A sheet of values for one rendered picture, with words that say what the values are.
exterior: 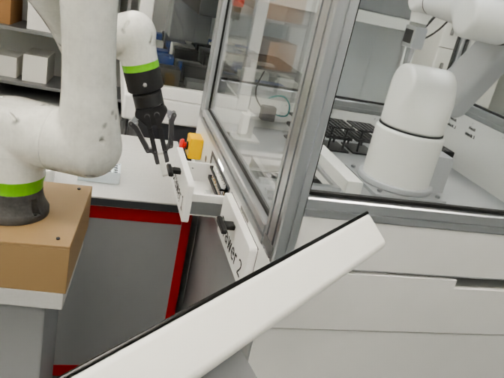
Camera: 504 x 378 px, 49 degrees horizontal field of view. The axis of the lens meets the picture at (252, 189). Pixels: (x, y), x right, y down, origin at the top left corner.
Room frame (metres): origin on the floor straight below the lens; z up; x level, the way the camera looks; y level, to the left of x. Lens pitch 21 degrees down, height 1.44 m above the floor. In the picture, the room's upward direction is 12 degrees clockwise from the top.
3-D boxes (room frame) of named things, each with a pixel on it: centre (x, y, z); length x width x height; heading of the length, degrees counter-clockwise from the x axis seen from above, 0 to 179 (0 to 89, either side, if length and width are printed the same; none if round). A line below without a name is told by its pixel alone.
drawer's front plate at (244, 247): (1.15, 0.01, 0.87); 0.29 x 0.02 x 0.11; 18
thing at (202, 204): (1.48, 0.00, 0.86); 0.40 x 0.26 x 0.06; 108
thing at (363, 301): (1.56, -0.37, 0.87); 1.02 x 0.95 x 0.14; 18
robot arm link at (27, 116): (1.06, 0.49, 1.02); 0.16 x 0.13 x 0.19; 85
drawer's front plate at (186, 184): (1.42, 0.19, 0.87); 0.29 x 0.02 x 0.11; 18
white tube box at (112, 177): (1.59, 0.48, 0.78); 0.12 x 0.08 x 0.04; 106
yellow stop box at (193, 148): (1.76, 0.22, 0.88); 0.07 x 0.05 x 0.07; 18
